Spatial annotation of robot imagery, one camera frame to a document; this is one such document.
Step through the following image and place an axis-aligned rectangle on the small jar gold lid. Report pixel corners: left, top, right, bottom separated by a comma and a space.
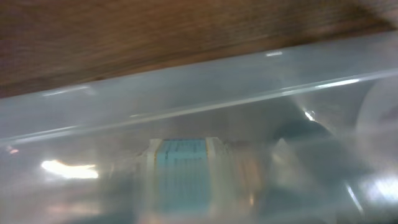
143, 137, 238, 216

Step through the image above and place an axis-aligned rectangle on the clear plastic container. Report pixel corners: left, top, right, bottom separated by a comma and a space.
1, 32, 397, 223

